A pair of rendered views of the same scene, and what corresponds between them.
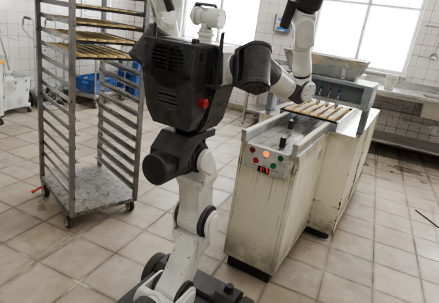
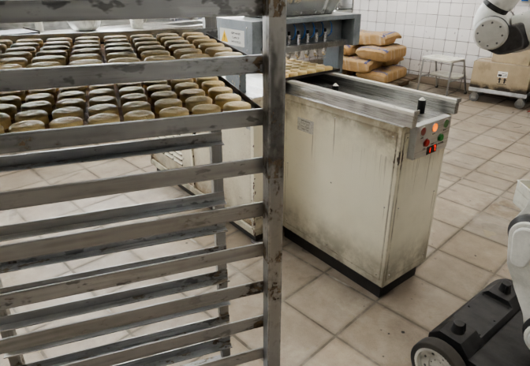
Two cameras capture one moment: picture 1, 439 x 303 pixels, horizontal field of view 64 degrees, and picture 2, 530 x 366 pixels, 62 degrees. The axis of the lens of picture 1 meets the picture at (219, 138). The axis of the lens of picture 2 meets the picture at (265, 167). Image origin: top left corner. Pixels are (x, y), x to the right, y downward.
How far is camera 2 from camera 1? 2.27 m
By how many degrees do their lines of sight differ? 61
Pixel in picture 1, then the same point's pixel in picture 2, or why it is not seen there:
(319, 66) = (302, 2)
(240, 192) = (401, 197)
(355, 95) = (335, 29)
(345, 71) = (327, 2)
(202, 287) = (496, 312)
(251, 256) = (409, 261)
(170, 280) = not seen: outside the picture
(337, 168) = not seen: hidden behind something
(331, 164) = not seen: hidden behind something
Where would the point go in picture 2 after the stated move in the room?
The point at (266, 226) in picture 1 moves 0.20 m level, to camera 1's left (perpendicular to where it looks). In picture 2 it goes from (423, 214) to (417, 236)
